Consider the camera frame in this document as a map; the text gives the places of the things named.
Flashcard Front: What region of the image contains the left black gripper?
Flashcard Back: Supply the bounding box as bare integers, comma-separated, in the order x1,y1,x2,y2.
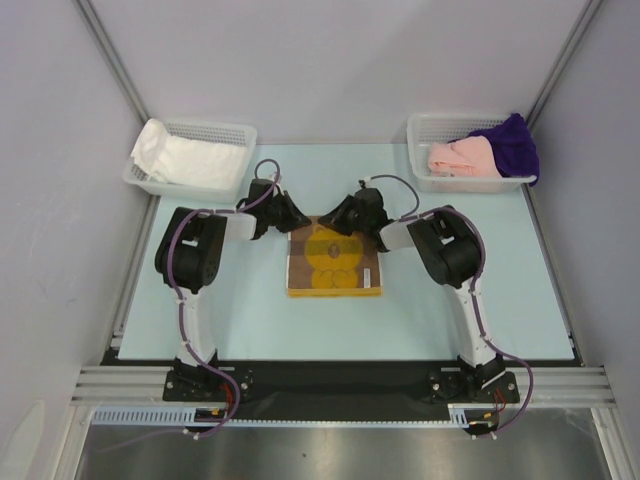
264,191,311,234

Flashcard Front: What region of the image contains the yellow patterned towel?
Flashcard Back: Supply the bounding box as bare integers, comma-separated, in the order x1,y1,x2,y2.
286,217,383,297

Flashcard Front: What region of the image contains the white towel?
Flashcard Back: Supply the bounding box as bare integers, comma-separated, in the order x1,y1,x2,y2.
129,117,251,192

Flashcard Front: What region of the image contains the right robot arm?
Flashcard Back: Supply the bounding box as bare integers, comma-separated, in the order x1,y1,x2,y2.
318,187,505,402

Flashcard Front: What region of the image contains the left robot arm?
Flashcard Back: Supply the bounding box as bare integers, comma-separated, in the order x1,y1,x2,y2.
154,179,312,400

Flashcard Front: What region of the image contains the white basket with towels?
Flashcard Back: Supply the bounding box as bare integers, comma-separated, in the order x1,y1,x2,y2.
406,113,536,194

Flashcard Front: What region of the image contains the pink towel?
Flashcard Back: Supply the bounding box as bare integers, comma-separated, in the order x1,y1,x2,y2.
427,136,502,179

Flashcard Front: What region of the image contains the empty white plastic basket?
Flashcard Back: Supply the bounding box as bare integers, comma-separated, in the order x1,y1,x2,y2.
121,117,258,204

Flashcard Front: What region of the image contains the purple towel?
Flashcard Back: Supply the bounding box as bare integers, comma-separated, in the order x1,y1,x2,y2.
469,113,540,186

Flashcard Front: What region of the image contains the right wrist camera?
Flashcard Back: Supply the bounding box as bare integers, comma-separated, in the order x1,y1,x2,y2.
358,177,372,189

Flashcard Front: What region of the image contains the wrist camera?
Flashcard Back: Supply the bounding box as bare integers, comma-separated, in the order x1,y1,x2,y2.
269,172,284,194
358,177,372,189

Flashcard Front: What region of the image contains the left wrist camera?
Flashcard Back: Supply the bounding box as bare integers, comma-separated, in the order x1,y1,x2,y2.
269,172,284,194

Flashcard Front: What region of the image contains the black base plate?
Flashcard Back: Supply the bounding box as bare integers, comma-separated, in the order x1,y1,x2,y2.
100,350,579,413

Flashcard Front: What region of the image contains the grey cable duct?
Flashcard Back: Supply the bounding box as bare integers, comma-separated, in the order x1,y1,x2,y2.
91,404,497,431

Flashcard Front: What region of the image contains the right aluminium corner post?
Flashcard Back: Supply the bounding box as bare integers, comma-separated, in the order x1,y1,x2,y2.
526,0,605,132

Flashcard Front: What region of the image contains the aluminium corner post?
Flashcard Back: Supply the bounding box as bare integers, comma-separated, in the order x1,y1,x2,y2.
71,0,150,125
526,0,605,132

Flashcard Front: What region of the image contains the left aluminium corner post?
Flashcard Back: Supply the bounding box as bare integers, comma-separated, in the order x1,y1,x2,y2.
71,0,150,125

